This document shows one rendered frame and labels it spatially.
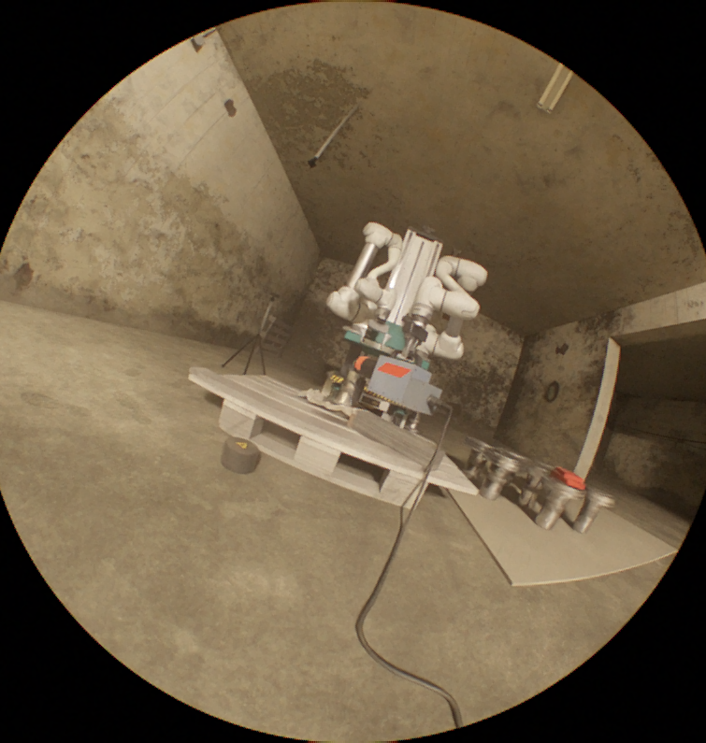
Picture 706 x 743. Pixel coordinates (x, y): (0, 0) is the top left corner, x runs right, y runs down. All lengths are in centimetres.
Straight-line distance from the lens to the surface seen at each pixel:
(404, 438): 97
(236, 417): 97
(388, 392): 105
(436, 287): 117
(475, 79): 271
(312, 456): 89
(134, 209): 271
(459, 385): 661
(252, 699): 40
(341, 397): 139
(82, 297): 259
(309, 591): 51
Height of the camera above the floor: 39
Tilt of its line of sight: level
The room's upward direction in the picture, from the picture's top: 21 degrees clockwise
